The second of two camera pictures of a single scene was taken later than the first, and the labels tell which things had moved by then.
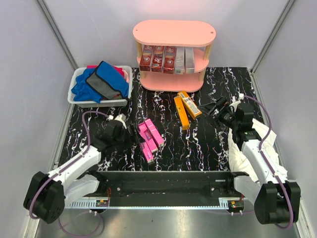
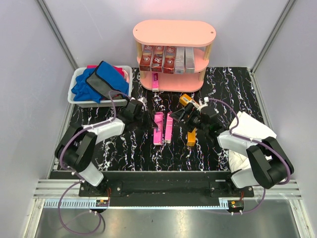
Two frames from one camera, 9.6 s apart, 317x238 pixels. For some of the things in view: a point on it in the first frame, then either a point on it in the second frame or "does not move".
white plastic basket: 105,103 does not move
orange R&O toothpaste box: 184,123 to 191,138
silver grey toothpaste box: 189,65 does not move
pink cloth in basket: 124,72 does not move
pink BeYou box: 143,131 to 169,128
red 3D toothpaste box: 158,58 does not move
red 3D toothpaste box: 170,60 does not move
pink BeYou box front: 146,152 to 158,132
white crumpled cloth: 237,162 does not move
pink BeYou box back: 158,137 to 155,81
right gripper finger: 208,107 to 177,114
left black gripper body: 130,141 to 143,120
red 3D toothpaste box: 146,58 does not move
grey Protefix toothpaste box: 180,60 does not move
